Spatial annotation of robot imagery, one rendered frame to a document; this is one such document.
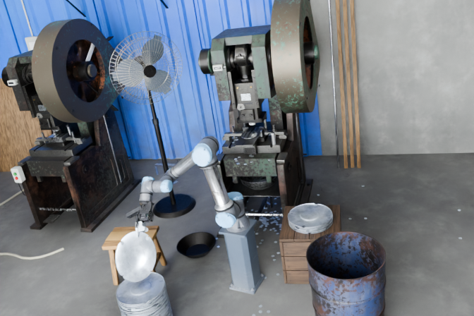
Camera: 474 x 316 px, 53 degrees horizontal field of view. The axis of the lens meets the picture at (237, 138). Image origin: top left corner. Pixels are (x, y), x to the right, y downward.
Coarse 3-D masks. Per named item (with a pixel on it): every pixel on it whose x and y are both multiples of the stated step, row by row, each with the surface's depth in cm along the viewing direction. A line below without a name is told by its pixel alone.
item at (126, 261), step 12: (132, 240) 281; (144, 240) 277; (120, 252) 282; (132, 252) 278; (144, 252) 275; (156, 252) 272; (120, 264) 280; (132, 264) 276; (144, 264) 274; (132, 276) 275; (144, 276) 272
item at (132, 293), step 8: (152, 272) 293; (144, 280) 288; (152, 280) 287; (120, 288) 284; (128, 288) 282; (136, 288) 280; (144, 288) 279; (152, 288) 279; (160, 288) 278; (128, 296) 276; (136, 296) 275; (144, 296) 274; (152, 296) 273; (128, 304) 270; (136, 304) 268
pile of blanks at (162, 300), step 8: (160, 296) 275; (168, 296) 287; (120, 304) 274; (144, 304) 269; (152, 304) 271; (160, 304) 276; (168, 304) 284; (128, 312) 271; (136, 312) 269; (144, 312) 271; (152, 312) 273; (160, 312) 276; (168, 312) 283
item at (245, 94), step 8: (240, 80) 346; (248, 80) 341; (240, 88) 340; (248, 88) 339; (240, 96) 343; (248, 96) 341; (240, 104) 344; (248, 104) 344; (240, 112) 348; (248, 112) 343; (256, 112) 345; (248, 120) 345
